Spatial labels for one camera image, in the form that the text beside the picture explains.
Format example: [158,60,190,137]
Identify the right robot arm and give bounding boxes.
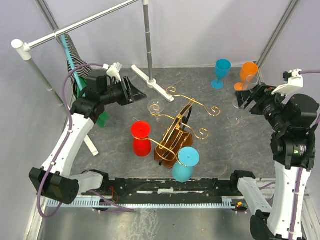
[228,84,320,240]

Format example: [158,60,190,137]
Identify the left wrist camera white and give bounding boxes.
[102,62,122,83]

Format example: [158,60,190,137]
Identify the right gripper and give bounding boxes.
[234,81,291,131]

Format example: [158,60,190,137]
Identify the gold wire glass rack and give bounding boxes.
[145,86,221,169]

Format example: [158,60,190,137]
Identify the clear wine glass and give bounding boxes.
[147,99,165,122]
[232,74,260,109]

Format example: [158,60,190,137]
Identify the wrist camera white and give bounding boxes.
[271,69,304,97]
[102,62,122,83]

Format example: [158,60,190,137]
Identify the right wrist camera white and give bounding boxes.
[271,69,304,97]

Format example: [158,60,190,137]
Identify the orange plastic wine glass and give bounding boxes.
[234,62,259,91]

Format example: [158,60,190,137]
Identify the blue wine glass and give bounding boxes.
[211,58,232,90]
[172,146,200,183]

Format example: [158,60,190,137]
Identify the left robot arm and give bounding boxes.
[29,69,147,205]

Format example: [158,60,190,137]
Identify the white clothes rack stand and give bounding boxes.
[10,0,175,157]

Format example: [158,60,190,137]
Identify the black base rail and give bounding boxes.
[95,177,242,204]

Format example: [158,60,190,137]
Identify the green plastic hanger piece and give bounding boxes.
[72,76,109,128]

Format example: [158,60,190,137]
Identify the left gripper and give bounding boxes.
[100,76,148,107]

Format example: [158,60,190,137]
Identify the striped cloth on hanger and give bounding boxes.
[61,33,93,98]

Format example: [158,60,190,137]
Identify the red plastic wine glass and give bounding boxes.
[131,120,152,157]

